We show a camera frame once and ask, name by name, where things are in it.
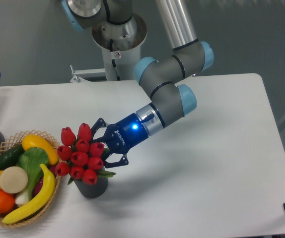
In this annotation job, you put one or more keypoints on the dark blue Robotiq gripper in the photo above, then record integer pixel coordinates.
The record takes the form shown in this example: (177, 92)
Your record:
(121, 137)

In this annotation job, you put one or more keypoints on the red tulip bouquet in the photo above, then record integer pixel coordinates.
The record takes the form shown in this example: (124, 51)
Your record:
(81, 157)

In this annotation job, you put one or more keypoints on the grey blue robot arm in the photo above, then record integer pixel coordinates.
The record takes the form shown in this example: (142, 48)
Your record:
(170, 100)

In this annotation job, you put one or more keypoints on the dark grey ribbed vase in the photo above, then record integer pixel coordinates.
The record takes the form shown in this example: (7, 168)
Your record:
(90, 185)

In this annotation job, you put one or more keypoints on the dark red vegetable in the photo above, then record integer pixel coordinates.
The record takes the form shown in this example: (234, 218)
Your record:
(39, 185)

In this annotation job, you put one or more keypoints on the yellow banana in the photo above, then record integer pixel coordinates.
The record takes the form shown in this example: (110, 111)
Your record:
(36, 203)

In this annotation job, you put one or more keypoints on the yellow squash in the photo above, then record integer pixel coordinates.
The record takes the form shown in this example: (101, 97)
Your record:
(33, 140)

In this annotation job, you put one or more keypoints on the green bok choy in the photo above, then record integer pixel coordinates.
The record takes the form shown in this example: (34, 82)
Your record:
(30, 161)

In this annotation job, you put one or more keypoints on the green cucumber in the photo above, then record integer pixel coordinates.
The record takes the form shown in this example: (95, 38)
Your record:
(9, 158)

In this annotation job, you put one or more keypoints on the round beige disc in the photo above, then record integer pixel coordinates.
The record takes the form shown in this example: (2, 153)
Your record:
(13, 180)

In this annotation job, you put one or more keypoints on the orange fruit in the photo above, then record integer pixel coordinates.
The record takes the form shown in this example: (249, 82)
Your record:
(7, 202)

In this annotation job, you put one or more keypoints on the woven wicker basket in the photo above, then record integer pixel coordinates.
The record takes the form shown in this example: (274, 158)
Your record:
(13, 141)

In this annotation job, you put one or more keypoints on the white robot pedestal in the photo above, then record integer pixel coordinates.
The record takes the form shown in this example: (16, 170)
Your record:
(121, 49)

